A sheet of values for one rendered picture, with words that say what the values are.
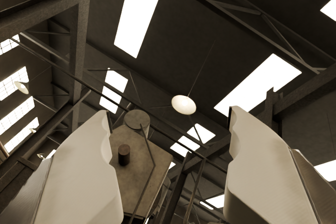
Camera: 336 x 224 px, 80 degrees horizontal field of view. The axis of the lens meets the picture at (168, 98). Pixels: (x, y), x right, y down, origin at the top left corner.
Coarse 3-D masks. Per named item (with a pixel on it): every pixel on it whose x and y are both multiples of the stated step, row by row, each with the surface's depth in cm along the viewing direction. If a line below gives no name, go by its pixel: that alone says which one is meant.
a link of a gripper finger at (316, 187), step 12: (300, 156) 8; (300, 168) 8; (312, 168) 8; (312, 180) 7; (324, 180) 7; (312, 192) 7; (324, 192) 7; (312, 204) 6; (324, 204) 6; (324, 216) 6
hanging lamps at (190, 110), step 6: (18, 84) 762; (24, 84) 742; (24, 90) 773; (174, 96) 464; (180, 96) 474; (186, 96) 450; (174, 102) 486; (180, 102) 492; (186, 102) 475; (192, 102) 468; (174, 108) 493; (180, 108) 494; (186, 108) 490; (192, 108) 477; (162, 114) 931; (186, 114) 490; (330, 132) 650; (42, 156) 1334; (192, 222) 1102
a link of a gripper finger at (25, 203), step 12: (36, 168) 8; (48, 168) 8; (36, 180) 8; (24, 192) 7; (36, 192) 7; (12, 204) 7; (24, 204) 7; (36, 204) 7; (0, 216) 6; (12, 216) 6; (24, 216) 6
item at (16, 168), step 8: (24, 160) 302; (16, 168) 296; (24, 168) 299; (32, 168) 301; (8, 176) 287; (16, 176) 291; (24, 176) 294; (0, 184) 279; (8, 184) 282; (16, 184) 286; (0, 192) 274; (8, 192) 278; (16, 192) 281; (0, 200) 270; (8, 200) 273; (0, 208) 266
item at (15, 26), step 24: (48, 0) 419; (72, 0) 447; (0, 24) 345; (24, 24) 366; (72, 24) 535; (72, 48) 599; (72, 72) 681; (72, 96) 789; (288, 96) 467; (312, 96) 410; (48, 120) 768; (72, 120) 942; (264, 120) 491; (24, 144) 698; (216, 144) 687; (0, 168) 637; (192, 168) 800; (168, 216) 749
